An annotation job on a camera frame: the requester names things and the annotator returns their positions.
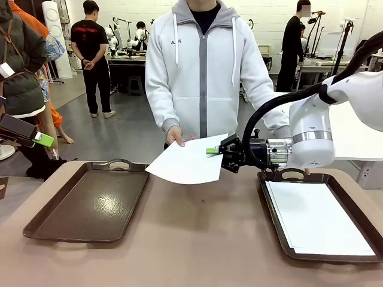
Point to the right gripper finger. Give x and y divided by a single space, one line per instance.
230 164
229 146

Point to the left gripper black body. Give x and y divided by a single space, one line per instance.
18 128

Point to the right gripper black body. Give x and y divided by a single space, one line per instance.
257 152

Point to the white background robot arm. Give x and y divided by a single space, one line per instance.
112 42

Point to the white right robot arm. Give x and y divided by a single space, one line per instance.
311 119

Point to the person's right forearm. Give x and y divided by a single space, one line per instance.
167 113

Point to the person's left forearm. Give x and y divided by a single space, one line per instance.
275 119

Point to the person's right hand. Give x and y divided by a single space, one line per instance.
176 134

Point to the person's left hand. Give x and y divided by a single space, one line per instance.
307 172

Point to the bare mannequin leg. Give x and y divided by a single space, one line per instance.
67 138

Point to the white round fan base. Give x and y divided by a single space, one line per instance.
6 152

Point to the black mannequin base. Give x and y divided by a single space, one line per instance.
39 170

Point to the white hanging tag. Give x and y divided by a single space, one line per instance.
6 70

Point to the brown flat board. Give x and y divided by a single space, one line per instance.
3 194

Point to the dark green puffer jacket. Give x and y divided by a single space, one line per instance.
21 59

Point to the brown plastic serving tray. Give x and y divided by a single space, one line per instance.
89 203
326 178

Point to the person in grey hoodie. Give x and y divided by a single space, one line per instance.
185 74

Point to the blue patterned shirt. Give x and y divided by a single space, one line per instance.
55 48

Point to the white tower air conditioner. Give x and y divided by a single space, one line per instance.
58 45

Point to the beige plastic chair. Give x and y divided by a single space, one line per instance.
265 49

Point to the man in black long sleeves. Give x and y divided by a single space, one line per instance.
290 45

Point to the background workbench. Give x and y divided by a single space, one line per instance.
125 61
326 63

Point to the man in black T-shirt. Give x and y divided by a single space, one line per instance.
88 36

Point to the black tripod stand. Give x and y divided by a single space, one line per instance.
343 45

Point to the seated background person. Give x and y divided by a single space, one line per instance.
140 37

